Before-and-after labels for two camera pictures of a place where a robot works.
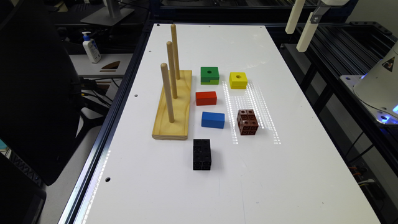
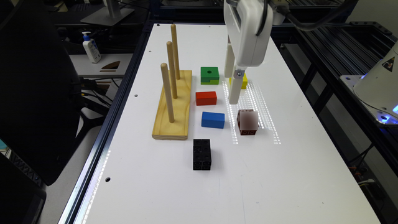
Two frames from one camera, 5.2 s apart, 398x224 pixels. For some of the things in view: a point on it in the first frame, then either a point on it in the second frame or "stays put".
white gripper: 311,25 → 243,20
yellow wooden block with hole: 238,80 stays put
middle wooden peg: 170,49 stays put
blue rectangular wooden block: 212,120 stays put
